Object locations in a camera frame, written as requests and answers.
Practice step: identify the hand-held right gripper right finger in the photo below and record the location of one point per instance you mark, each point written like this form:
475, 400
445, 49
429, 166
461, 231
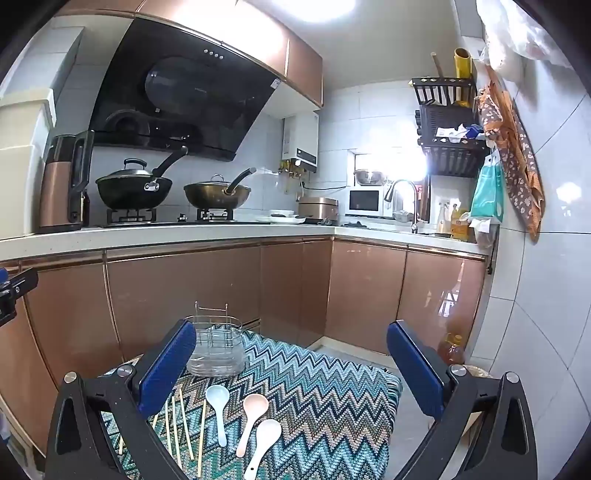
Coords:
415, 369

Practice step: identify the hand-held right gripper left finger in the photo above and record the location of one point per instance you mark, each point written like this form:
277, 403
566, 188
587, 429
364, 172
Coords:
166, 369

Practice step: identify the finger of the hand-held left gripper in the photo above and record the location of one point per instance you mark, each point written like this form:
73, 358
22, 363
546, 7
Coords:
18, 288

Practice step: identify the orange oil bottle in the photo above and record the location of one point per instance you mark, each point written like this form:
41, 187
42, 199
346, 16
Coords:
451, 350

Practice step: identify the pale blue plastic spoon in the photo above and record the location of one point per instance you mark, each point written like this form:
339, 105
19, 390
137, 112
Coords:
217, 401

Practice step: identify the copper lower cabinets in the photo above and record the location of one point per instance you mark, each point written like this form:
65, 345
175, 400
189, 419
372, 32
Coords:
184, 295

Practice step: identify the pink plastic spoon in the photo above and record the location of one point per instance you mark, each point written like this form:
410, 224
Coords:
254, 408

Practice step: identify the dark sauce bottle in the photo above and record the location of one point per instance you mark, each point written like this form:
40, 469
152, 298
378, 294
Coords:
85, 210

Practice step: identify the zigzag patterned cloth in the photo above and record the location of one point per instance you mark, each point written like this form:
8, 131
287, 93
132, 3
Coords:
314, 406

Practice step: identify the copper electric kettle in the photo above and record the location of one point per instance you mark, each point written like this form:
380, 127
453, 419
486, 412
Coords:
57, 184

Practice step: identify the white plastic spoon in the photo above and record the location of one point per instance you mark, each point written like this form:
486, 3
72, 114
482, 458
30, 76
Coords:
268, 436

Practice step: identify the white plastic appliance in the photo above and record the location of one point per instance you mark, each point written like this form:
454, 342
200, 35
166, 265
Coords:
23, 152

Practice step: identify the black gas stove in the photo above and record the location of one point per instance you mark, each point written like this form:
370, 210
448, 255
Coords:
184, 221

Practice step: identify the clear glass bottle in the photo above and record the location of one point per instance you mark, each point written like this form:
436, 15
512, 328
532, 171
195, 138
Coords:
443, 221

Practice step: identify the yellow oil bottle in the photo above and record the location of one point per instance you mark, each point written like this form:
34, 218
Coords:
459, 224

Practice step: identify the black wok with lid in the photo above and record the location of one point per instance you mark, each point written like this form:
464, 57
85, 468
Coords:
131, 187

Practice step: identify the white microwave oven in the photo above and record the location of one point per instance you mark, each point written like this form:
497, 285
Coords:
364, 202

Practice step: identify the golden wok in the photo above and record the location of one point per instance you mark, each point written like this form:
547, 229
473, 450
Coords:
212, 194

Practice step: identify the chrome kitchen faucet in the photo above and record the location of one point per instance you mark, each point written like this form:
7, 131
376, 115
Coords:
406, 184

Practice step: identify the copper rice cooker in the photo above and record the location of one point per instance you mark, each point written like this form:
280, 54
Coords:
318, 207

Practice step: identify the teal plastic bag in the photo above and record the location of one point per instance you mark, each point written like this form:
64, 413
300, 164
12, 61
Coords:
487, 194

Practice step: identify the white plates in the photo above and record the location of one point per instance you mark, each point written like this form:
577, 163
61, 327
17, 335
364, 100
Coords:
281, 217

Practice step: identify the metal bowl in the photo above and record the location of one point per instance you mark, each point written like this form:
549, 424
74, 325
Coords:
369, 177

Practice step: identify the orange patterned apron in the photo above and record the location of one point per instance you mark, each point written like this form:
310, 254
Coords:
517, 157

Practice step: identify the white water heater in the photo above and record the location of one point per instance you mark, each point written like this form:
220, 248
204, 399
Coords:
302, 138

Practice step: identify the black range hood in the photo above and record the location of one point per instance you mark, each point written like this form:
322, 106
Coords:
194, 83

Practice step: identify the yellow roll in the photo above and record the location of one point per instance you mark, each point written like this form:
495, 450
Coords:
462, 62

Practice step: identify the clear plastic bags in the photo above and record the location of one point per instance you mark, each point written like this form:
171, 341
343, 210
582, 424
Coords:
512, 37

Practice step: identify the black wall rack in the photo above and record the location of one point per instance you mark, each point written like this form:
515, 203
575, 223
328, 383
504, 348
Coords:
455, 157

